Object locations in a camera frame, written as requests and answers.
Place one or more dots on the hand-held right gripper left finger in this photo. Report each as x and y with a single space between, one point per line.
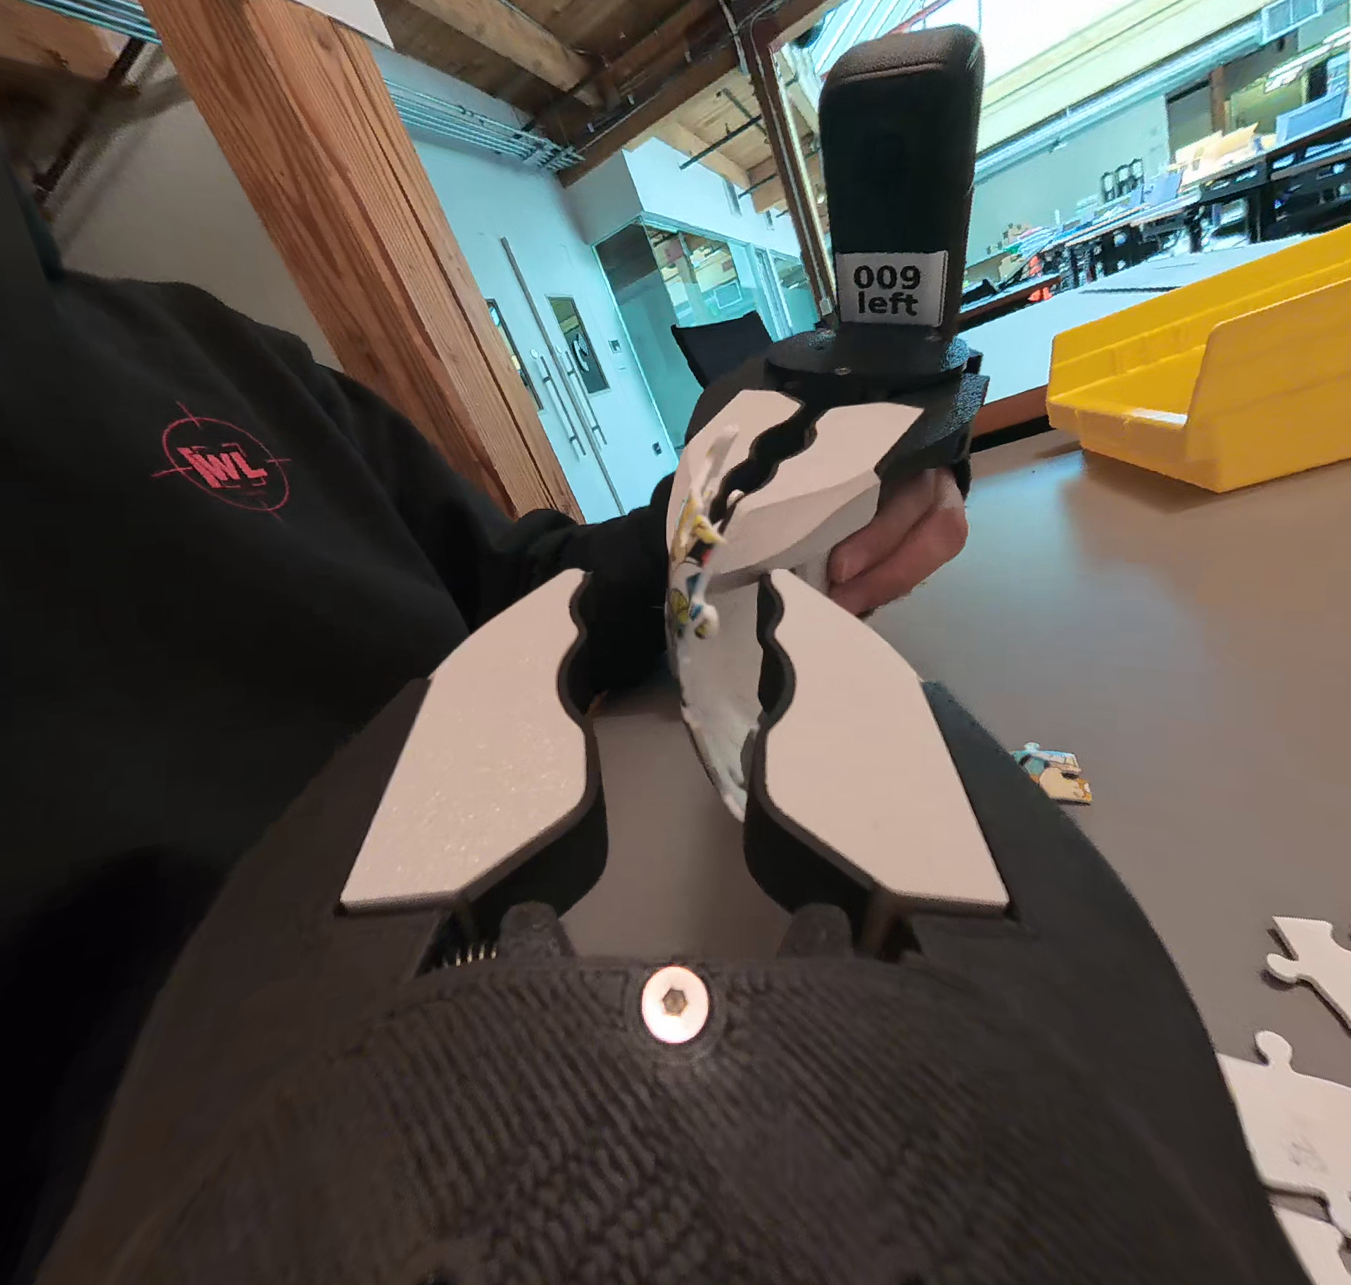
486 768

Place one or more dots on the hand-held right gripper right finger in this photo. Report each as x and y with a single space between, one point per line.
876 779

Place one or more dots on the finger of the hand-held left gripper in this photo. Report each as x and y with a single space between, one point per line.
824 494
749 420

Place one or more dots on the curved assembled puzzle section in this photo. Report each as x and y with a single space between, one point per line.
719 694

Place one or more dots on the pile of white puzzle pieces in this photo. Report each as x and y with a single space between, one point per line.
1299 1138

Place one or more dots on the person's left forearm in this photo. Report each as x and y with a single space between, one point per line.
592 579

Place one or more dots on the blue and tan puzzle piece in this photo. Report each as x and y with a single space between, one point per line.
1054 773

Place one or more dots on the person's left hand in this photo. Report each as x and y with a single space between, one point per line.
914 537

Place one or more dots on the black office chair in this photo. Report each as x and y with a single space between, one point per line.
724 352

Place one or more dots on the grey table with wooden edge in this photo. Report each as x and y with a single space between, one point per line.
1014 357

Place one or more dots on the person's black sweatshirt torso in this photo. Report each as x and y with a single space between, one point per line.
212 620

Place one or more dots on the long black workbench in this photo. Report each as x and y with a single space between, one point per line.
1267 187

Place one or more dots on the yellow plastic bin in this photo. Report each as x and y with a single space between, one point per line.
1225 378

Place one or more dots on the metal conduit pipes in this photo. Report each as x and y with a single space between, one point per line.
475 130

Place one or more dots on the wooden post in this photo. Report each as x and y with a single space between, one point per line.
349 230

